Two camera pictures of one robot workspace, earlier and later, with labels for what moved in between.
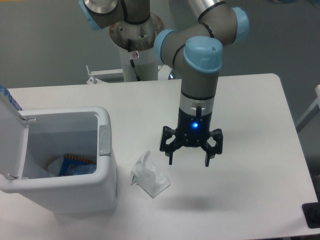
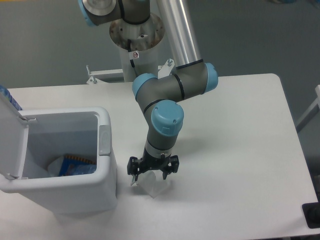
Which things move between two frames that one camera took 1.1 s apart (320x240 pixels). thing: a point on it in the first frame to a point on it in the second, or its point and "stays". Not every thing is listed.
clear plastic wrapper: x=149 y=176 stays
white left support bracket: x=94 y=80 stays
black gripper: x=194 y=129 to x=148 y=161
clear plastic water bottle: x=80 y=169 stays
